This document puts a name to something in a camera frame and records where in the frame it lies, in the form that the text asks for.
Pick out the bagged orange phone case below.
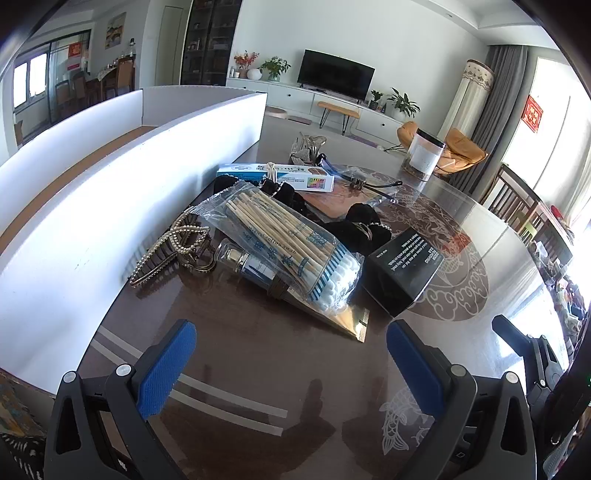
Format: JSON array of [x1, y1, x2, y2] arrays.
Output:
[[300, 164, 402, 222]]

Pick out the glasses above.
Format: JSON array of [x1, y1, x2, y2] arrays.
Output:
[[318, 154, 403, 204]]

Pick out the red window decoration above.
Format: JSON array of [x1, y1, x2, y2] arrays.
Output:
[[521, 95, 546, 134]]

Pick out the clear cylinder container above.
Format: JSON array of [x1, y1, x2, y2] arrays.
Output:
[[405, 128, 446, 180]]

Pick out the gold foil sachet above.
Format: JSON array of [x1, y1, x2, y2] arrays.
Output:
[[286, 298, 371, 343]]

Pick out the large leafy potted plant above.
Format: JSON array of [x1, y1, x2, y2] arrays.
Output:
[[387, 88, 421, 118]]

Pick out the dark glass display cabinet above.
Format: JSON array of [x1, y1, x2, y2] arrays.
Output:
[[180, 0, 243, 86]]

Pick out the red door poster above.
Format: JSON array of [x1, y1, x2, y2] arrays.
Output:
[[67, 42, 88, 72]]

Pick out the white cardboard storage box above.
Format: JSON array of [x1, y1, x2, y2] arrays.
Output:
[[0, 85, 269, 398]]

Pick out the black sock bundle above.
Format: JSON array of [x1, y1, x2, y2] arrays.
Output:
[[210, 178, 319, 222], [325, 203, 393, 257]]

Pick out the glass perfume bottle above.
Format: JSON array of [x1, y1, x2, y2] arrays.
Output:
[[213, 239, 298, 302]]

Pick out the wooden slatted chair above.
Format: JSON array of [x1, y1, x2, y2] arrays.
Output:
[[480, 164, 575, 259]]

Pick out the dining table with chairs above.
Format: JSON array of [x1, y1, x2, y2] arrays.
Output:
[[55, 55, 137, 112]]

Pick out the pearl hair claw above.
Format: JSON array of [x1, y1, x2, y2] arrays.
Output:
[[129, 207, 217, 289]]

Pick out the black television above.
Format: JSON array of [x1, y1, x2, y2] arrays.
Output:
[[298, 49, 376, 101]]

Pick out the grey curtain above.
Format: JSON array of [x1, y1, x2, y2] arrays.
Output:
[[450, 44, 541, 204]]

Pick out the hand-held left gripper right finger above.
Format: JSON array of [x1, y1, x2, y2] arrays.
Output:
[[385, 318, 550, 480]]

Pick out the black cardboard box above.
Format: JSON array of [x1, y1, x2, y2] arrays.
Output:
[[362, 227, 445, 318]]

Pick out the framed wall painting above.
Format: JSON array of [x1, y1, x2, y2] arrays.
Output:
[[105, 12, 126, 49]]

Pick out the bag of cotton swabs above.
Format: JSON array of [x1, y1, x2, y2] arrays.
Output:
[[201, 181, 365, 319]]

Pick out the red flower arrangement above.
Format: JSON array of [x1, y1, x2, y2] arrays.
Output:
[[235, 51, 259, 79]]

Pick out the blue and white carton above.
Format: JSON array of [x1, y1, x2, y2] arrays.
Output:
[[216, 161, 335, 193]]

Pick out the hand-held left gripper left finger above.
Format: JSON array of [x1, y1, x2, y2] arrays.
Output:
[[44, 318, 199, 480]]

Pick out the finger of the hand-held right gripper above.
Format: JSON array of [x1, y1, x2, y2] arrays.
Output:
[[492, 315, 539, 358]]

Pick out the bushy green potted plant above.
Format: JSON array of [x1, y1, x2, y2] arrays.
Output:
[[261, 56, 291, 82]]

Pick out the brown patterned desktop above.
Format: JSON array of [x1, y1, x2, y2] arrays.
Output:
[[76, 108, 573, 480]]

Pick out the black patterned clothing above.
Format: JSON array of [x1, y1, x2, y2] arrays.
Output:
[[0, 429, 47, 480]]

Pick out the wooden bench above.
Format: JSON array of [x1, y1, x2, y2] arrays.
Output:
[[318, 102, 361, 136]]

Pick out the white television cabinet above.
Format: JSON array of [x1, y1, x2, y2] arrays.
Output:
[[226, 78, 407, 139]]

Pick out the covered standing air conditioner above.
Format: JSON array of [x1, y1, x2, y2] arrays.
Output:
[[436, 59, 496, 139]]

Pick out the orange lounge chair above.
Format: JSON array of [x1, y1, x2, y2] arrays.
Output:
[[397, 121, 489, 178]]

